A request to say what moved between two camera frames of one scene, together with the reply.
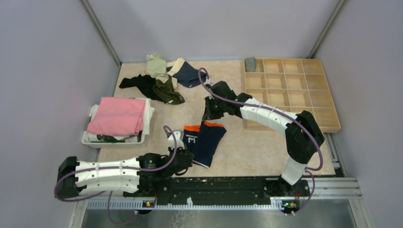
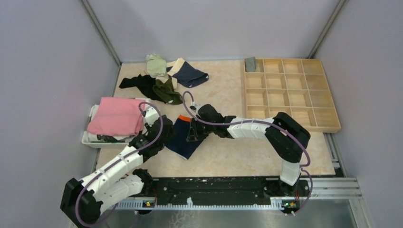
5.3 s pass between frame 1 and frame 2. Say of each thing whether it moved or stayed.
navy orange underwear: moved
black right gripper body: moved
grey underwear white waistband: stayed
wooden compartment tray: stayed
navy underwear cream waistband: stayed
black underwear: stayed
